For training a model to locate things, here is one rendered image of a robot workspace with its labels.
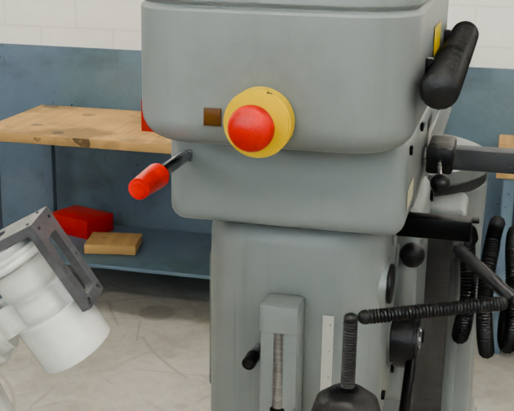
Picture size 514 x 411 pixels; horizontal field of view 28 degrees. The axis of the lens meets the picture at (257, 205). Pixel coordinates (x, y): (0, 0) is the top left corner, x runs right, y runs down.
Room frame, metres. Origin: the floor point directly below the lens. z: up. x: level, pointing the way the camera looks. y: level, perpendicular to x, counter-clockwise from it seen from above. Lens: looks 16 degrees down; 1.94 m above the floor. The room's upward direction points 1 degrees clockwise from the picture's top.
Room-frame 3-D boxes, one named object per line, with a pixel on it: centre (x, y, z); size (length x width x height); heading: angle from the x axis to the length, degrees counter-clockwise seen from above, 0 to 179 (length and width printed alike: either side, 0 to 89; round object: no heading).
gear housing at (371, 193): (1.14, -0.07, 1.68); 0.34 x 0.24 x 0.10; 166
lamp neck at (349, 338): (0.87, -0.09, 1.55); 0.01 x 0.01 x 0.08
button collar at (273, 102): (0.87, 0.00, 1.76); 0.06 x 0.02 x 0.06; 76
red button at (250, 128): (0.85, 0.00, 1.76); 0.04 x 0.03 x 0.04; 76
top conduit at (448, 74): (1.10, -0.20, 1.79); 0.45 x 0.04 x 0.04; 166
